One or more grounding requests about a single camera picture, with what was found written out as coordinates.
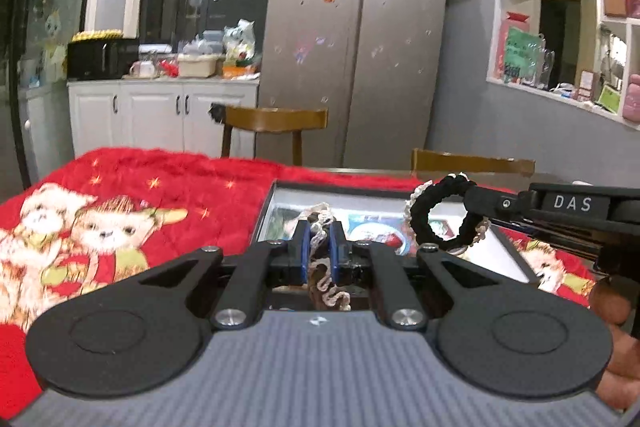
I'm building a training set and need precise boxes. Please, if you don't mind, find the black shallow box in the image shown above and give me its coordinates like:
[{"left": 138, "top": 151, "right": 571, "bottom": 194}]
[{"left": 250, "top": 178, "right": 544, "bottom": 314}]

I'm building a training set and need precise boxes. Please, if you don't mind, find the red printed blanket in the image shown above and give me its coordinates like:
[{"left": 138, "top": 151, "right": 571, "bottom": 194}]
[{"left": 0, "top": 147, "right": 603, "bottom": 408}]

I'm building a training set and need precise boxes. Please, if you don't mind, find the colourful printed picture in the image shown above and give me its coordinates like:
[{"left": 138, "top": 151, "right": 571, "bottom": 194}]
[{"left": 270, "top": 204, "right": 417, "bottom": 259}]

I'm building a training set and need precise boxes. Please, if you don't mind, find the white wall shelf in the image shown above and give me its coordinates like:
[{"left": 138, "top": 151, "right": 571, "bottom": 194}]
[{"left": 486, "top": 0, "right": 640, "bottom": 131}]

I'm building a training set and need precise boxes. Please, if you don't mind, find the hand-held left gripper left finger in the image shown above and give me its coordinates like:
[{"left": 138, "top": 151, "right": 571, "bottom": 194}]
[{"left": 135, "top": 220, "right": 309, "bottom": 332}]

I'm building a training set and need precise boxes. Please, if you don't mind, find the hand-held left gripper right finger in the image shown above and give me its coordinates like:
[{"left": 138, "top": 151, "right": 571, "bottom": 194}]
[{"left": 330, "top": 221, "right": 500, "bottom": 332}]

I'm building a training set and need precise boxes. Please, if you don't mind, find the beige plastic basin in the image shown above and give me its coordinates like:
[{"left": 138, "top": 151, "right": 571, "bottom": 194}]
[{"left": 177, "top": 54, "right": 221, "bottom": 78}]

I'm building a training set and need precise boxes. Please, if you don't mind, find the person's right hand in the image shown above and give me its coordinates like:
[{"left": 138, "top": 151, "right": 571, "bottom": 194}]
[{"left": 587, "top": 279, "right": 640, "bottom": 411}]

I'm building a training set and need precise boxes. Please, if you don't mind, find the green poster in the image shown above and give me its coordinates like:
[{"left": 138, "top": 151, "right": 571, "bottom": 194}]
[{"left": 502, "top": 25, "right": 544, "bottom": 81}]

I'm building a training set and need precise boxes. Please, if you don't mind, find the glass door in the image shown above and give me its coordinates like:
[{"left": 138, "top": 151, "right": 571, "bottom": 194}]
[{"left": 0, "top": 0, "right": 109, "bottom": 188}]

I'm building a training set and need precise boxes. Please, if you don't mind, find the cream brown braided hair tie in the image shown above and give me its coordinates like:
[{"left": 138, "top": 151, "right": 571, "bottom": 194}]
[{"left": 300, "top": 202, "right": 354, "bottom": 311}]

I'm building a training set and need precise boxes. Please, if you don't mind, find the white kitchen cabinet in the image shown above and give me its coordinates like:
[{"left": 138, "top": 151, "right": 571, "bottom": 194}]
[{"left": 67, "top": 77, "right": 261, "bottom": 161}]

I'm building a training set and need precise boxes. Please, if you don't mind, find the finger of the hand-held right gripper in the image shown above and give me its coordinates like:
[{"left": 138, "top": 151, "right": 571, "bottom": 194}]
[
  {"left": 461, "top": 183, "right": 539, "bottom": 223},
  {"left": 491, "top": 218, "right": 602, "bottom": 259}
]

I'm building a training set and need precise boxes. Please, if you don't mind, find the pink bag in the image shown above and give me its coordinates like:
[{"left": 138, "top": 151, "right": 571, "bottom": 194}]
[{"left": 624, "top": 74, "right": 640, "bottom": 124}]

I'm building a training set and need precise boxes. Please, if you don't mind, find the wooden chair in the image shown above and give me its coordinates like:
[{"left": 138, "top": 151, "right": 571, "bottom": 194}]
[
  {"left": 410, "top": 148, "right": 536, "bottom": 178},
  {"left": 208, "top": 103, "right": 330, "bottom": 166}
]

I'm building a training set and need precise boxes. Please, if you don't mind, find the black white braided scrunchie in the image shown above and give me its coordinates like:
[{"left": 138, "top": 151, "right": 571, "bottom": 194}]
[{"left": 404, "top": 173, "right": 492, "bottom": 257}]

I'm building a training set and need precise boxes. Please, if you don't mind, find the silver refrigerator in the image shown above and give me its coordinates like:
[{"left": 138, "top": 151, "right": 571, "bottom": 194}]
[{"left": 255, "top": 0, "right": 449, "bottom": 171}]

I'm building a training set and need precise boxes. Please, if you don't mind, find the black microwave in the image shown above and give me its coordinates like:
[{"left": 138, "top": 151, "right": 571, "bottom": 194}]
[{"left": 66, "top": 28, "right": 141, "bottom": 82}]

